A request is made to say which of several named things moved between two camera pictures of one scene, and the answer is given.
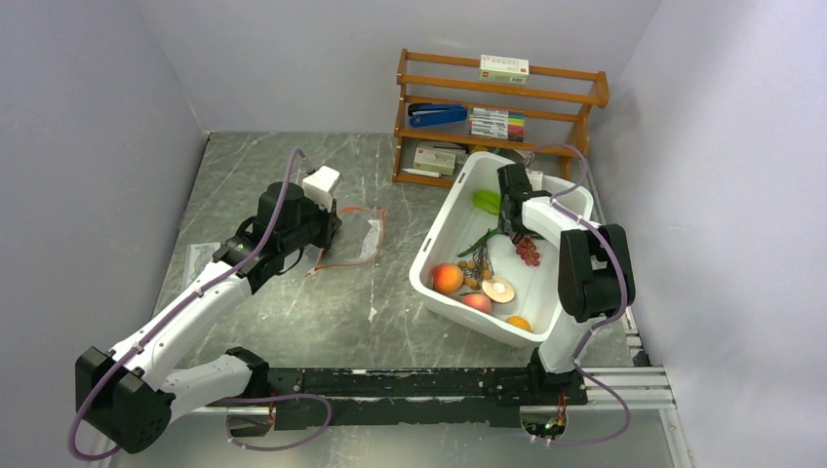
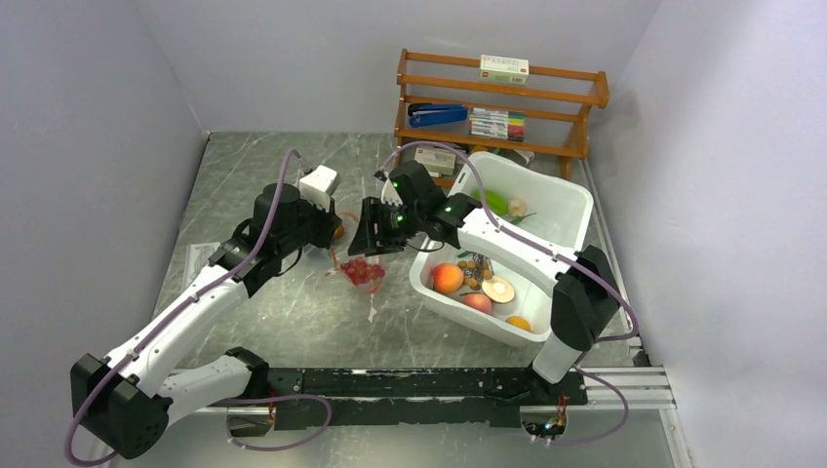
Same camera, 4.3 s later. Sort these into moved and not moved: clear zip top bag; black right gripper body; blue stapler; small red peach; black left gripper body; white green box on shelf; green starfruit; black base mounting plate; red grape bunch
Moved: red grape bunch; black right gripper body; clear zip top bag
Not moved: green starfruit; white green box on shelf; small red peach; blue stapler; black left gripper body; black base mounting plate
